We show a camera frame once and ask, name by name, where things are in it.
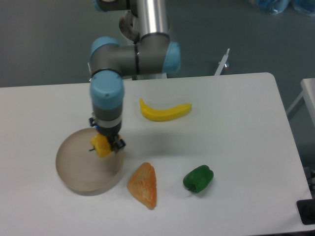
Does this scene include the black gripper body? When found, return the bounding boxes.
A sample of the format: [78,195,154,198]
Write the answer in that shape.
[96,124,122,141]

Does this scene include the yellow toy bell pepper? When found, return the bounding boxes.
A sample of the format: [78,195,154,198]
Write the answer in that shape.
[90,134,111,158]

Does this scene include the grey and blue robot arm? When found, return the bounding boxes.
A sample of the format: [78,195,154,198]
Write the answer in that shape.
[89,0,181,152]

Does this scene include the beige round plate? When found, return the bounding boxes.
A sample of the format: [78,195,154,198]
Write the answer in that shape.
[56,128,125,196]

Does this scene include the green toy bell pepper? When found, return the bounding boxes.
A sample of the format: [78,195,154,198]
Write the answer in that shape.
[183,165,214,193]

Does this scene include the orange toy croissant bread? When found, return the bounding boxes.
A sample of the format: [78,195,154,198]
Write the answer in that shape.
[127,162,157,210]

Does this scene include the yellow toy banana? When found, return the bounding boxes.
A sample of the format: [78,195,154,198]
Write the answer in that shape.
[139,98,192,122]

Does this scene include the black device at table edge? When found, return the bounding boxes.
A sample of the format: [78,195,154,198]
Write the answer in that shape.
[296,199,315,225]

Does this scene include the white side table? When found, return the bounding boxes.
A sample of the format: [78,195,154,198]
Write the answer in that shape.
[286,78,315,122]

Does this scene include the blue plastic bags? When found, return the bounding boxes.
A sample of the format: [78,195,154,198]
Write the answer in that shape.
[249,0,315,17]

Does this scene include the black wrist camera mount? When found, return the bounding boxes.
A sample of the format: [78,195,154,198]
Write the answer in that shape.
[89,113,97,127]

